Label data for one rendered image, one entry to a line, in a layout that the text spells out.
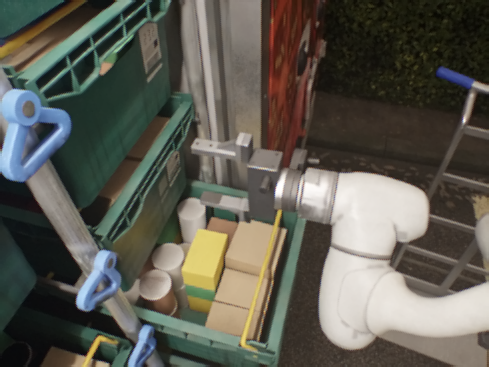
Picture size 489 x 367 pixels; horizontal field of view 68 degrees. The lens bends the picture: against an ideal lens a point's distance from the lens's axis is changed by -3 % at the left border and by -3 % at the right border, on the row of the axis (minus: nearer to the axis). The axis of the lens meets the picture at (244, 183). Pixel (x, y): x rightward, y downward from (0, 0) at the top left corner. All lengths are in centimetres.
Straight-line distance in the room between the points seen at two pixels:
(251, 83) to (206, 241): 40
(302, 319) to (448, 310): 156
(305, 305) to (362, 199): 156
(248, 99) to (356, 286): 46
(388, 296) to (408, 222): 12
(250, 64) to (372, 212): 39
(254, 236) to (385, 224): 46
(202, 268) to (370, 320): 43
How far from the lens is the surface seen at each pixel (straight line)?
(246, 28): 76
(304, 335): 206
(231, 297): 95
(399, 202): 62
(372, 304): 61
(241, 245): 97
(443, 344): 223
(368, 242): 62
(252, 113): 86
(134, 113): 68
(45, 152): 44
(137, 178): 68
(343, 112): 319
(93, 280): 58
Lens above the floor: 191
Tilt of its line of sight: 46 degrees down
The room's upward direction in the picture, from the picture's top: 2 degrees counter-clockwise
